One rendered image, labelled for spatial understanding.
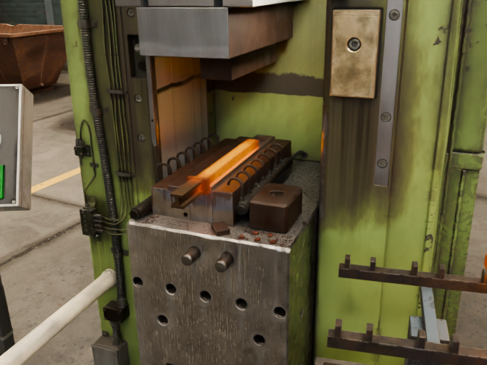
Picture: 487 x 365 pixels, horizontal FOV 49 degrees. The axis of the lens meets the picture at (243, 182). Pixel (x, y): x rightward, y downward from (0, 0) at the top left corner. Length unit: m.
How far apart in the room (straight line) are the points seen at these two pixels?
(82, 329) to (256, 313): 1.44
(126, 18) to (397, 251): 0.82
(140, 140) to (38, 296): 1.57
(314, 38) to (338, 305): 0.70
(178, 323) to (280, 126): 0.64
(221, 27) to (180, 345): 0.72
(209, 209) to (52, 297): 1.71
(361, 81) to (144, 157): 0.58
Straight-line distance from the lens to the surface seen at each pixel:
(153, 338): 1.35
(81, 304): 1.49
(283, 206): 1.10
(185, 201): 1.09
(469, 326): 2.58
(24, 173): 1.30
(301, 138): 1.56
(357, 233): 1.24
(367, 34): 1.10
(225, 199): 1.14
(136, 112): 1.36
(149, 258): 1.23
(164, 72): 1.36
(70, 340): 2.47
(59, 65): 7.92
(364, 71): 1.11
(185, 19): 1.09
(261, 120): 1.58
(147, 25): 1.13
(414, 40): 1.12
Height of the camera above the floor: 1.41
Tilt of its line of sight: 21 degrees down
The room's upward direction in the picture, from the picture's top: 1 degrees counter-clockwise
